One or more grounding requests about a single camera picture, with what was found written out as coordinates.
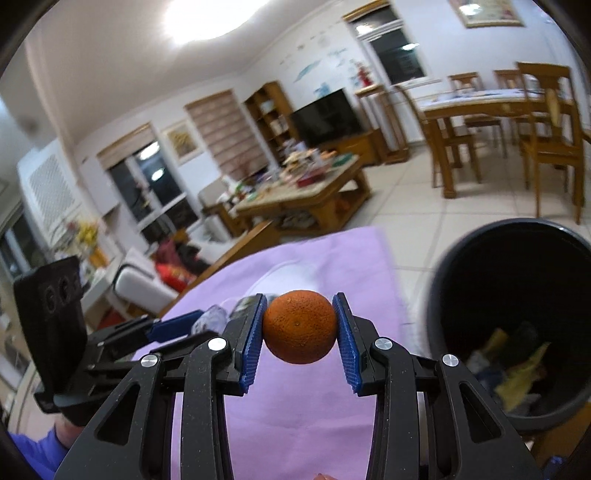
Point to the glass balcony door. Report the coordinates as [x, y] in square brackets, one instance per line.
[147, 189]

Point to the orange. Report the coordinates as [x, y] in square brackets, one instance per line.
[300, 327]

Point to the white lattice cabinet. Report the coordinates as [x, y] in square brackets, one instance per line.
[55, 194]

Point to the clear plastic wrapper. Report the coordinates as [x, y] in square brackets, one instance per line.
[211, 319]

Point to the white sofa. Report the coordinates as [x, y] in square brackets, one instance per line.
[138, 281]

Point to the small framed picture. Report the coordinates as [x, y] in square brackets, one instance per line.
[183, 141]

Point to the red cushion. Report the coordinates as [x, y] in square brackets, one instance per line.
[175, 277]

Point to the yellow flowers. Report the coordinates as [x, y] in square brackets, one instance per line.
[87, 233]

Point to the wooden coffee table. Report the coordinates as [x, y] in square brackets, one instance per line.
[314, 198]

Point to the striped window blind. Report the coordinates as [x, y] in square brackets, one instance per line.
[226, 134]

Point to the wooden dining chair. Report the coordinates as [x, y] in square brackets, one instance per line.
[508, 81]
[466, 85]
[554, 152]
[443, 138]

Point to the wooden dining table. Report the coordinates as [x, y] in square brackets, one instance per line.
[475, 110]

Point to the dark window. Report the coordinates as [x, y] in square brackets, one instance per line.
[392, 46]

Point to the person's left forearm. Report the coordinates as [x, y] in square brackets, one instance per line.
[34, 454]

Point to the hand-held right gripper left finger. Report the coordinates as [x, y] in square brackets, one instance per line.
[251, 350]

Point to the large framed picture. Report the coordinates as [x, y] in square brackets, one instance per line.
[487, 11]

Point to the round ceiling lamp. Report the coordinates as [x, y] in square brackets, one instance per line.
[207, 18]

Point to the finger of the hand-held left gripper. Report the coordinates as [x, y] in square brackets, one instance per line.
[175, 326]

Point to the red wall decoration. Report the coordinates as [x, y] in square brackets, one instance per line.
[364, 76]

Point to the blue wall decals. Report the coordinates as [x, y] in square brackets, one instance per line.
[318, 69]

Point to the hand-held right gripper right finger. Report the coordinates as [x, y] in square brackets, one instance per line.
[347, 344]

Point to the purple cloth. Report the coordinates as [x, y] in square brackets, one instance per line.
[295, 415]

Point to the wooden bookshelf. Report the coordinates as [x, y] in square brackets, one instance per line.
[270, 120]

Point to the dark grey trash bin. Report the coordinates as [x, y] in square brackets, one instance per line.
[517, 286]

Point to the yellow wrapper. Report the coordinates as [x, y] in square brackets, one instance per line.
[524, 376]

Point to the wooden television cabinet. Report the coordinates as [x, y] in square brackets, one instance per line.
[360, 147]

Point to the black television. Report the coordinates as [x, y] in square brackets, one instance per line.
[325, 117]

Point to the tall narrow wooden stand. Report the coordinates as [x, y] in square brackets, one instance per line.
[383, 124]

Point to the clutter of tabletop items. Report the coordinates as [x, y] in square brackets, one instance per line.
[295, 170]

